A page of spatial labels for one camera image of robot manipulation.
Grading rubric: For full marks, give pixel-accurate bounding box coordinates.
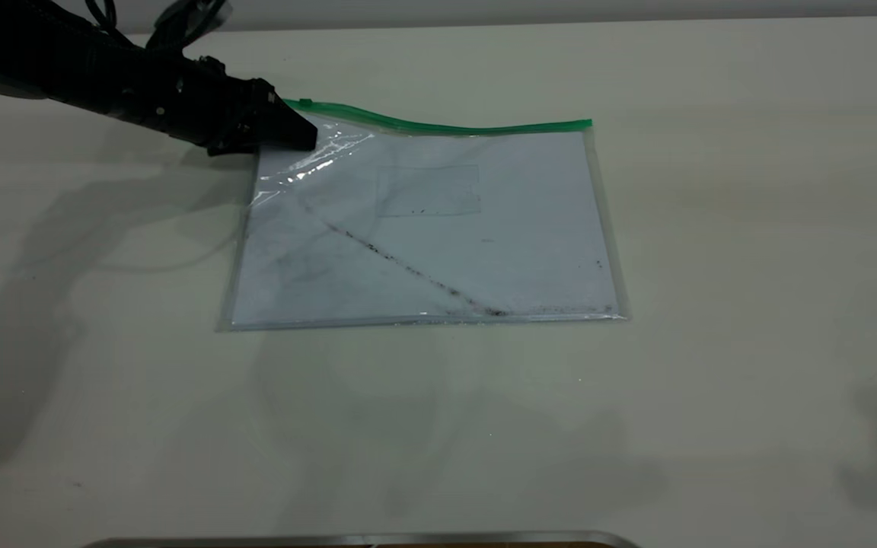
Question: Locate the clear zip bag green strip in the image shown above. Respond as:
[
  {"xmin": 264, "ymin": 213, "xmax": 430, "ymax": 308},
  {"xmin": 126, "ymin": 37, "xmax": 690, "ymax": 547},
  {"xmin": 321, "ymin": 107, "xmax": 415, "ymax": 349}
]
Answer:
[{"xmin": 215, "ymin": 97, "xmax": 630, "ymax": 333}]

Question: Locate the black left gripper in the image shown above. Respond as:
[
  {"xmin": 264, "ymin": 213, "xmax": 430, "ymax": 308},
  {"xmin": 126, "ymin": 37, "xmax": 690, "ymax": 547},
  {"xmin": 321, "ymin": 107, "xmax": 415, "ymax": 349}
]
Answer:
[{"xmin": 171, "ymin": 56, "xmax": 320, "ymax": 158}]

